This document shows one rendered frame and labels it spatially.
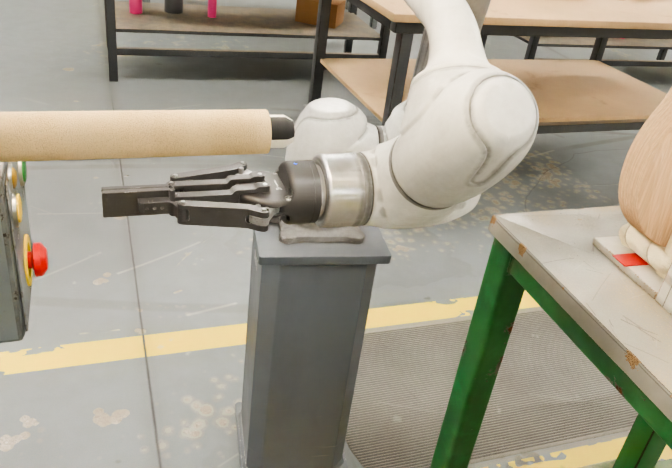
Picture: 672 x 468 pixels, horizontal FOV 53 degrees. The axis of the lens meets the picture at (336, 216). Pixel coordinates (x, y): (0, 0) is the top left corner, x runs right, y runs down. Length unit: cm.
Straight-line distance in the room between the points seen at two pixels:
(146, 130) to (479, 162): 32
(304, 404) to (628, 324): 89
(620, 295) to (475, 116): 47
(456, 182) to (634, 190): 38
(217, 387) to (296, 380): 51
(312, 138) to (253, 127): 84
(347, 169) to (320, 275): 65
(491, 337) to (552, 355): 122
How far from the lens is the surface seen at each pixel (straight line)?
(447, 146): 65
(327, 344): 152
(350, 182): 77
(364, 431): 197
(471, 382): 128
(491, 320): 119
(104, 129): 46
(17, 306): 79
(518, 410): 218
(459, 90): 65
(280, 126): 48
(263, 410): 165
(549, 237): 111
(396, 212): 78
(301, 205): 76
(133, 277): 248
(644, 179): 99
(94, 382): 210
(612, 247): 112
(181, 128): 47
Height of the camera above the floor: 144
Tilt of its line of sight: 30 degrees down
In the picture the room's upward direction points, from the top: 8 degrees clockwise
